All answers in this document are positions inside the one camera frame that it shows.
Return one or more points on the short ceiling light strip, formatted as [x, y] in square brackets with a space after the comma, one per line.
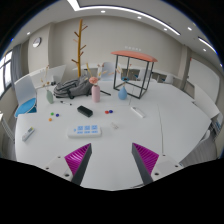
[205, 42]

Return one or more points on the grey backpack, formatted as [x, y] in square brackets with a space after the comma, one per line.
[73, 88]

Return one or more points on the round wall clock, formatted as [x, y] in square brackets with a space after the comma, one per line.
[37, 42]

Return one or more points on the plain white chair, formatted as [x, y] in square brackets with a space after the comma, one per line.
[108, 70]

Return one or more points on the white wall board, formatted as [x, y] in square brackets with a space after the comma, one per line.
[203, 80]

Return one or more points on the white power strip, blue sockets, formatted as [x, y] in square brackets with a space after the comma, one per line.
[85, 131]

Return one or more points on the grey chair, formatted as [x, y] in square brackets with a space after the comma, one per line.
[198, 150]

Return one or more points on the white bar-shaped device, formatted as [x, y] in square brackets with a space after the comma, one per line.
[137, 112]

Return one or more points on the white chair with blue cushion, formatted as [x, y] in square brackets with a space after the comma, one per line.
[26, 106]

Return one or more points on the black rectangular case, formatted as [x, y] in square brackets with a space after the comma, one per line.
[85, 111]

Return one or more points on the black frame stand, orange top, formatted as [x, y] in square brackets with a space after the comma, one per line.
[135, 55]

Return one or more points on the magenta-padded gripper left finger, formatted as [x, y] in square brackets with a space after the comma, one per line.
[78, 158]

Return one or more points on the grey curtain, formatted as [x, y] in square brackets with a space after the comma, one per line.
[16, 63]

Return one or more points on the green vase with dried stems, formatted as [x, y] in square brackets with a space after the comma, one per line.
[49, 97]

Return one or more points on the long ceiling light strip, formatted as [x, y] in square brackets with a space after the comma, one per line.
[74, 5]

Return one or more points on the blue vase with dried stems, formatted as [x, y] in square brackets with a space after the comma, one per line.
[122, 94]

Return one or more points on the window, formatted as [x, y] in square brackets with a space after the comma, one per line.
[5, 73]

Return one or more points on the round ceiling spot lights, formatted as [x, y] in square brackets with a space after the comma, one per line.
[102, 11]

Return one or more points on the pink vase with flowers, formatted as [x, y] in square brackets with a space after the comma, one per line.
[96, 94]

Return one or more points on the white slatted chair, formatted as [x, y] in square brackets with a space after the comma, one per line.
[6, 131]

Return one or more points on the white remote control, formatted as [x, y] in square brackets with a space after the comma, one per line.
[28, 134]

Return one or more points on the black and white marker pen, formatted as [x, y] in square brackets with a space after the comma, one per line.
[65, 103]

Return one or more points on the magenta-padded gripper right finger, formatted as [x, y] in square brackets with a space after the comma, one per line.
[146, 159]

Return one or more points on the wooden coat rack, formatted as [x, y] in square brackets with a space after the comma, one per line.
[79, 46]

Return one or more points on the red round magnet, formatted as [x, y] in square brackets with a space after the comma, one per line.
[106, 112]

